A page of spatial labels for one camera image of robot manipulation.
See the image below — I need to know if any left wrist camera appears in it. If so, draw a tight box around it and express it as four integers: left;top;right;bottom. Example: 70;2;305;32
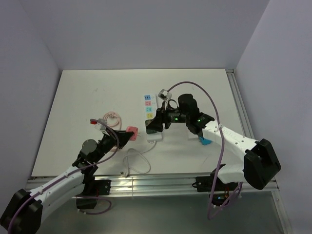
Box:
90;118;107;133

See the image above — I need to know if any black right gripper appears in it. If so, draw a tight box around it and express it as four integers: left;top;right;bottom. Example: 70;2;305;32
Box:
146;101;189;133

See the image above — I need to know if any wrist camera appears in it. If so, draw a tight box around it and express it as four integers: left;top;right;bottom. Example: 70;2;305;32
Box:
90;118;107;133
157;89;172;101

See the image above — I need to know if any blue triangular plug adapter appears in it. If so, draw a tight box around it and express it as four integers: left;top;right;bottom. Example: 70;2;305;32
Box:
198;136;212;146

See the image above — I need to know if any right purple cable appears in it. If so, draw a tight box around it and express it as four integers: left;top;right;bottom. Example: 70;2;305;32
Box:
168;81;243;220

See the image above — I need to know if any white plug adapter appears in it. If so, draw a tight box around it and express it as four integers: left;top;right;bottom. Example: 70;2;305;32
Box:
187;129;198;140

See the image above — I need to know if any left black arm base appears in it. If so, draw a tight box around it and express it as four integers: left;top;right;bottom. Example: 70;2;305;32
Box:
76;179;112;215

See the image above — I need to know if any white multicolour power strip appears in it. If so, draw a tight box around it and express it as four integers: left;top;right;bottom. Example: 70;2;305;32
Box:
143;93;162;143

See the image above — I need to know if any pink round socket hub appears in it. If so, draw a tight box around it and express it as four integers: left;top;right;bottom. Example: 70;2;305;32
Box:
110;147;119;152

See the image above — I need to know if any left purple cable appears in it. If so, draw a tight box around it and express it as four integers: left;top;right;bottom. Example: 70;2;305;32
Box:
6;119;120;234

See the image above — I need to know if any dark green cube plug adapter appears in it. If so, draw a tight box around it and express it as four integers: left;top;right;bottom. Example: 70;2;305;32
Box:
145;119;158;135

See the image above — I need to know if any aluminium front rail frame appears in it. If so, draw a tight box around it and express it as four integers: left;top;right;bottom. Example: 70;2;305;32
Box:
23;173;280;201

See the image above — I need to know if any aluminium right rail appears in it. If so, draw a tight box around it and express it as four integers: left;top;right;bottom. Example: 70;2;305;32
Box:
225;69;254;138

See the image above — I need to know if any purple cable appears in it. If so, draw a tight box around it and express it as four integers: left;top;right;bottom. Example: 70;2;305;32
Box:
168;81;243;220
6;119;120;234

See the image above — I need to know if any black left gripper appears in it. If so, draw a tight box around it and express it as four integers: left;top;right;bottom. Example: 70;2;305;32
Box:
93;126;134;162

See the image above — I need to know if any pink plug adapter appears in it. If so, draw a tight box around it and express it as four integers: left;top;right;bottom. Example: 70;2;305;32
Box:
126;126;139;141

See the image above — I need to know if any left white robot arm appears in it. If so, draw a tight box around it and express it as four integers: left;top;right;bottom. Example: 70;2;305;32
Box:
0;118;138;234

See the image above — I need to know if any pink coiled hub cable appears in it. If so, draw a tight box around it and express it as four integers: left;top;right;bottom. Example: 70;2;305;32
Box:
102;111;123;130

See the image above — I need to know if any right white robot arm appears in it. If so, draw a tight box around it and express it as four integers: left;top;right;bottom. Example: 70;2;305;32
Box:
157;92;281;190

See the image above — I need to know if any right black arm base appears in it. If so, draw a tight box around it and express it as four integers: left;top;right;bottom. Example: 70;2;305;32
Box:
192;175;238;206

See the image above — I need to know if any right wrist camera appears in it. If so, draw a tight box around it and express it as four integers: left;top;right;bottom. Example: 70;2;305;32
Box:
157;89;172;101

